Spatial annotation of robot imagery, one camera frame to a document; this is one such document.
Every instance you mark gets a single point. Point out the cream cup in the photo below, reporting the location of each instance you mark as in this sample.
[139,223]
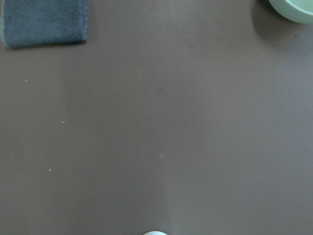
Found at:
[155,233]

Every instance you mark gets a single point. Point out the dark grey folded cloth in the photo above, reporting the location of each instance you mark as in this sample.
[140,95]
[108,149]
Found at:
[26,23]

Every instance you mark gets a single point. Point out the green bowl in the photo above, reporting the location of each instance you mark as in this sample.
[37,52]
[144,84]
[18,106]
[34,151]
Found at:
[299,11]

